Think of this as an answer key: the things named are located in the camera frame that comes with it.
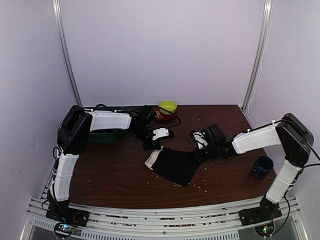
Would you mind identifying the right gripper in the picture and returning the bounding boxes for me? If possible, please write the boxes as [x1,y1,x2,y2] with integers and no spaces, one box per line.
[191,142,220,164]

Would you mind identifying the black underwear beige waistband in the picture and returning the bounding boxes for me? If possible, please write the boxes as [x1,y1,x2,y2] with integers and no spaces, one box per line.
[144,147,200,187]

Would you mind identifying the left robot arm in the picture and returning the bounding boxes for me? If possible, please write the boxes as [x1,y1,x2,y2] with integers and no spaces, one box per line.
[47,104,174,222]

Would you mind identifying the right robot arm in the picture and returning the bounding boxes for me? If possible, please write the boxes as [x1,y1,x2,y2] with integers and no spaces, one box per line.
[189,113,315,221]

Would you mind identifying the red floral plate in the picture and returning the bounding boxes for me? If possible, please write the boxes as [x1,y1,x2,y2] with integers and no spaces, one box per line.
[153,108,175,121]

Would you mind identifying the lime green plastic bowl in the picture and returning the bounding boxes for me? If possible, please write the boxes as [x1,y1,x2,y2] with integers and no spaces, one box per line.
[158,100,178,115]

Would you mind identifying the green plastic divider tray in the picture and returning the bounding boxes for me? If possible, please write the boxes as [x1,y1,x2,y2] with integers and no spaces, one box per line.
[88,129,120,144]

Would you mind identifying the dark blue mug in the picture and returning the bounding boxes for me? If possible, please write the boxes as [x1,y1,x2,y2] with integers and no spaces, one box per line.
[250,155,274,181]

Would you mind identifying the right controller board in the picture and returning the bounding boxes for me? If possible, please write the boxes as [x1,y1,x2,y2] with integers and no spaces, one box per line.
[254,222,275,237]

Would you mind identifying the controller board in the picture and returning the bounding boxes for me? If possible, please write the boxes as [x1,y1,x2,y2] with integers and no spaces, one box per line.
[53,222,75,238]
[254,222,275,237]

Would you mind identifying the left controller board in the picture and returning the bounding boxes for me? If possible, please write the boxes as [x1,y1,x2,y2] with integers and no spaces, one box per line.
[53,222,75,238]

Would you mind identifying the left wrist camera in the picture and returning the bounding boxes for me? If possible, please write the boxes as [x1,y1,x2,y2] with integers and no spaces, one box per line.
[138,105,156,125]

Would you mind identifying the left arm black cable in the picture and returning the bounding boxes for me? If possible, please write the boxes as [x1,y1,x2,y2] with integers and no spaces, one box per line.
[93,103,182,131]

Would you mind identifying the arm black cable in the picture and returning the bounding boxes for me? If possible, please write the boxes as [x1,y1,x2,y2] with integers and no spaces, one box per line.
[93,103,182,131]
[277,119,320,168]

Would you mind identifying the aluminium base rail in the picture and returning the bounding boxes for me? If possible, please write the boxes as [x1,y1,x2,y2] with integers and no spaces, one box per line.
[18,197,311,240]

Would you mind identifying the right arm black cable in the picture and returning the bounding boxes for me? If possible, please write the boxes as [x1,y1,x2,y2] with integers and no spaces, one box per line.
[277,119,320,168]

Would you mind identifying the aluminium frame post right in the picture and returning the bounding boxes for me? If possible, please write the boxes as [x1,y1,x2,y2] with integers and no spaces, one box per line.
[241,0,274,115]

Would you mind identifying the aluminium frame post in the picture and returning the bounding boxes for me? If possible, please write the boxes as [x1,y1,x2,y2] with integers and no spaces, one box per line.
[52,0,83,106]
[241,0,274,115]

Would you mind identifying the aluminium frame post left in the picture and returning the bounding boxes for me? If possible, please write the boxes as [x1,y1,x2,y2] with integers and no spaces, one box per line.
[52,0,83,106]

